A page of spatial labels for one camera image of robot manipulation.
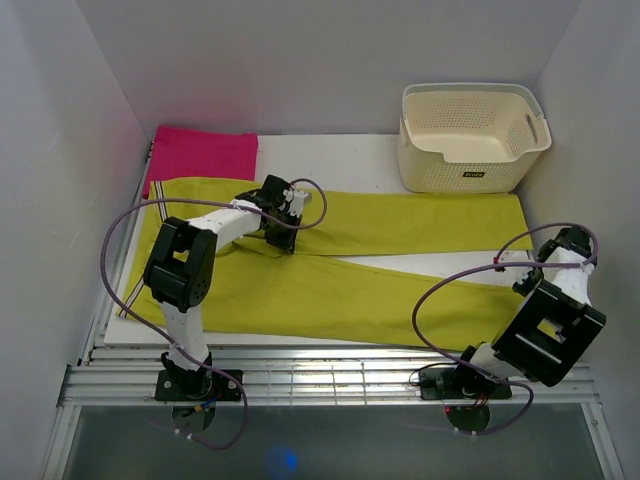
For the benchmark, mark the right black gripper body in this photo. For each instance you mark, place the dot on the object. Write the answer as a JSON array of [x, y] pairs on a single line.
[[532, 278]]

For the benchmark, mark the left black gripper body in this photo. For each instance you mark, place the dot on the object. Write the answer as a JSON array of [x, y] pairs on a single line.
[[279, 236]]

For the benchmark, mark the yellow-green trousers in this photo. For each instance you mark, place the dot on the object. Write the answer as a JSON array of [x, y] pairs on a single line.
[[320, 292]]

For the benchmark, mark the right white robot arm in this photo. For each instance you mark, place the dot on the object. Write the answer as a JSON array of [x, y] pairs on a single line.
[[555, 324]]

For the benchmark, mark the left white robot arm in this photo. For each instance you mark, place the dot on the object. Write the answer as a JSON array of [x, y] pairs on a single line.
[[179, 271]]

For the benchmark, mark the folded pink trousers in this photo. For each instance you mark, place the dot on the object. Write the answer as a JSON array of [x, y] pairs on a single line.
[[179, 152]]

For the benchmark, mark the cream perforated plastic basket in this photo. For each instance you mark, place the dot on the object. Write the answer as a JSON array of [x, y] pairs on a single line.
[[465, 137]]

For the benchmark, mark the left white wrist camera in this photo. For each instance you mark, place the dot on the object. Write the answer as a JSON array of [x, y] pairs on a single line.
[[295, 201]]

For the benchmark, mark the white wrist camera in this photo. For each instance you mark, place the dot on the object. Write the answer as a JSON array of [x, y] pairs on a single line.
[[519, 259], [295, 201]]

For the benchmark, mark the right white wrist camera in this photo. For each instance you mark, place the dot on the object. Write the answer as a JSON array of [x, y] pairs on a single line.
[[519, 259]]

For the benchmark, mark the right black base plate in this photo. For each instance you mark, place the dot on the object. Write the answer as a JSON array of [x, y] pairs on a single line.
[[470, 391]]

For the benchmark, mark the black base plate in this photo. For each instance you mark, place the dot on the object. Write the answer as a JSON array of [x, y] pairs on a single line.
[[470, 391], [227, 387]]

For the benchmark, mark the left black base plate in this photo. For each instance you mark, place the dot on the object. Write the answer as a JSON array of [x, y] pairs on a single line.
[[227, 387]]

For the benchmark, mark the aluminium rail frame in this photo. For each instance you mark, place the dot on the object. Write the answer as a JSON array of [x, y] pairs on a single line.
[[294, 376]]

